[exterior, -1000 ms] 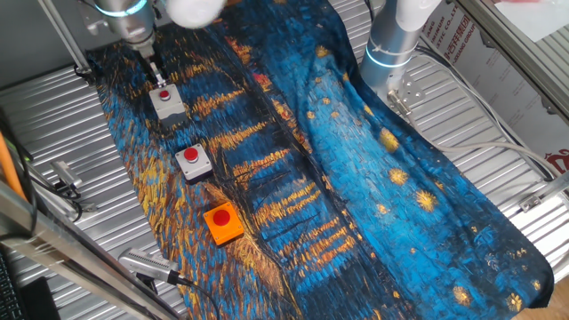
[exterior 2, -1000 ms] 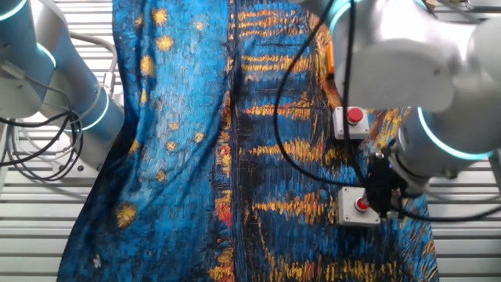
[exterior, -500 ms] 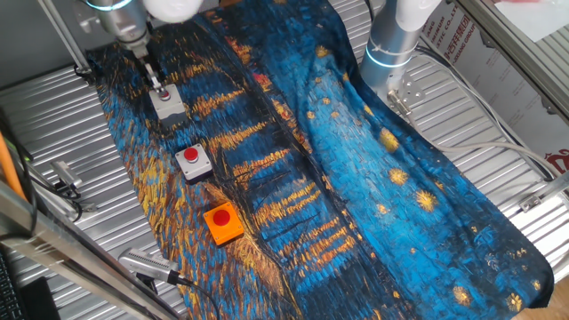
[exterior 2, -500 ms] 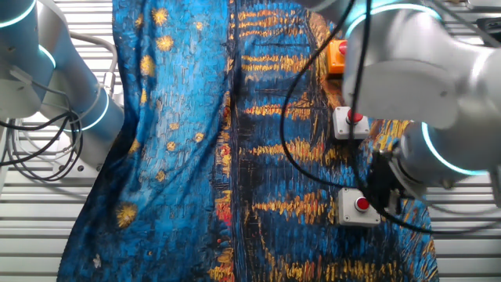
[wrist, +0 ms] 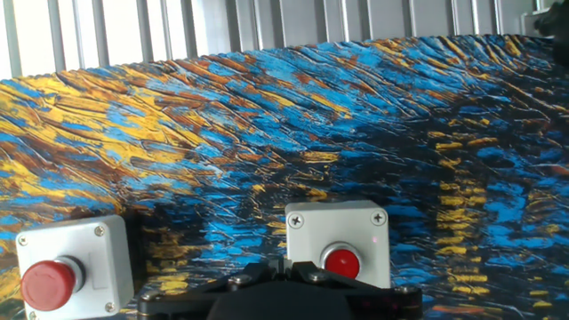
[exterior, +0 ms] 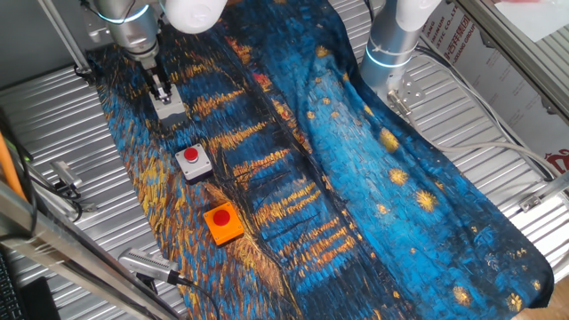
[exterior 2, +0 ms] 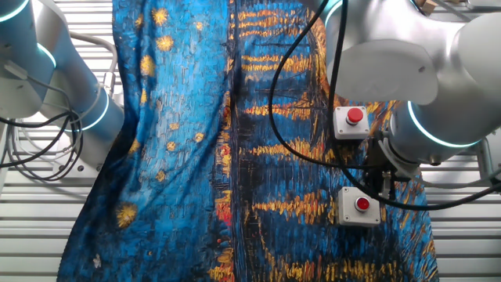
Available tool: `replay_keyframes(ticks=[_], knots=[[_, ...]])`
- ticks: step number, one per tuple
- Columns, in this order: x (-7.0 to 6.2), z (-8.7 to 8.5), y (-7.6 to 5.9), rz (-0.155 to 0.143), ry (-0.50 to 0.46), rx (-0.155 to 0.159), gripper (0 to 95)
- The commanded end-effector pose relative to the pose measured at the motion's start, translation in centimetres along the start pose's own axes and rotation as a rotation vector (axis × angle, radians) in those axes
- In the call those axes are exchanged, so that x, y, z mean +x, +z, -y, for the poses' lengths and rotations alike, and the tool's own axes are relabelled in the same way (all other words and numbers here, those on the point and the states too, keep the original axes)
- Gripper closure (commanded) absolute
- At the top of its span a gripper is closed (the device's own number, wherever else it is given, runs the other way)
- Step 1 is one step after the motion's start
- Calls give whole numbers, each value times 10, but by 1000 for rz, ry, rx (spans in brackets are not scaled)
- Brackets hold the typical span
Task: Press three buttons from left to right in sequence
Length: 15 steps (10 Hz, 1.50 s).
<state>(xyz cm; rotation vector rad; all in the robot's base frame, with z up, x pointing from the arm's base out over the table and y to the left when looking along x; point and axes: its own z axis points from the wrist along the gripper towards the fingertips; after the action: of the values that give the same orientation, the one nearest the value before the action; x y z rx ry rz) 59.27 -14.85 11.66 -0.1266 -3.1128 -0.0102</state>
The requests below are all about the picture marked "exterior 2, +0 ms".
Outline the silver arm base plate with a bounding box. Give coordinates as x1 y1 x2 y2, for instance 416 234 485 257
52 131 103 179

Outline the white box large red button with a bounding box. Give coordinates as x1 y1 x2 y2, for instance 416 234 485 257
332 105 371 141

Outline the tan wooden block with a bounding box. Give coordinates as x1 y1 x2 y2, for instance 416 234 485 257
413 0 439 16

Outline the grey hose metal connector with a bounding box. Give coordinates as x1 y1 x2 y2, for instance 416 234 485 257
69 31 119 99

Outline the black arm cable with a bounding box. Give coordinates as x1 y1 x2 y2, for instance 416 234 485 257
267 0 377 172
326 0 501 212

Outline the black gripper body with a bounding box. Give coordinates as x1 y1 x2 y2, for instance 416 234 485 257
362 131 398 177

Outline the grey box small red button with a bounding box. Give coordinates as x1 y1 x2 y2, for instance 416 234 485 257
335 186 382 229

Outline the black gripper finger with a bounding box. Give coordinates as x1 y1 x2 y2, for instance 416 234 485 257
379 172 393 200
366 174 381 197

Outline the blue yellow painting print cloth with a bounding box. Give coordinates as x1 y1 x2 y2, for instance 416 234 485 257
56 0 439 282

